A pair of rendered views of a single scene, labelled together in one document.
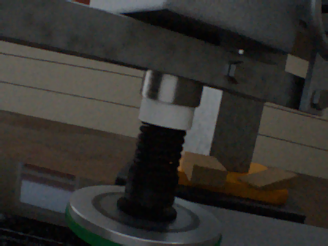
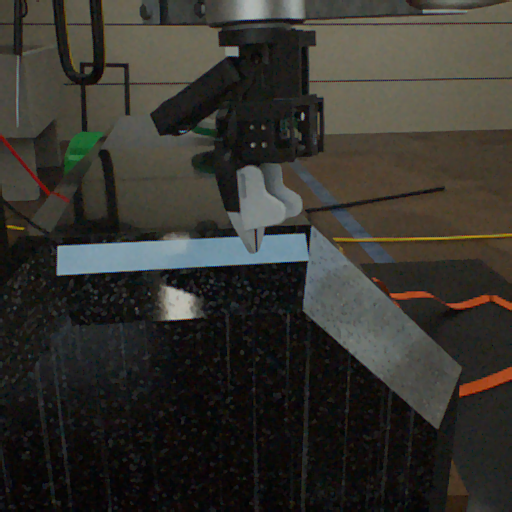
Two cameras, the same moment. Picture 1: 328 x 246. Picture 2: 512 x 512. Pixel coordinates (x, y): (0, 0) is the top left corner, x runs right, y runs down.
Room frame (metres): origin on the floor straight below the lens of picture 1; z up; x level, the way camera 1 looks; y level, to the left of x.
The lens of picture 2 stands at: (0.72, 1.35, 1.05)
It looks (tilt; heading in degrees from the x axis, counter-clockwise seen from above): 20 degrees down; 261
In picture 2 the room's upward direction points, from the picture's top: straight up
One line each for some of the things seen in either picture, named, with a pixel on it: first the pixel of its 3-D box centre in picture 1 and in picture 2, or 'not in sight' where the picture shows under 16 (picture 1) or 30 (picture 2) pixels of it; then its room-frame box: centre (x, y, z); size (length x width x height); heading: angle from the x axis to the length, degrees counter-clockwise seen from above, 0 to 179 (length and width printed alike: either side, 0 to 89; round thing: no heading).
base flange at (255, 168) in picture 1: (212, 168); not in sight; (1.45, -0.20, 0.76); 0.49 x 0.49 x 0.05; 88
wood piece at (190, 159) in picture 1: (203, 168); not in sight; (1.20, -0.14, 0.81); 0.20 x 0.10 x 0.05; 6
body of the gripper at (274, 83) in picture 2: not in sight; (266, 98); (0.62, 0.74, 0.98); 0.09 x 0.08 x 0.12; 143
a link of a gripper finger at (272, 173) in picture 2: not in sight; (274, 205); (0.61, 0.73, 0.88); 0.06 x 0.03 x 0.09; 143
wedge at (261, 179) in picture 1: (268, 177); not in sight; (1.27, -0.36, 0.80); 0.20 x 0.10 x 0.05; 128
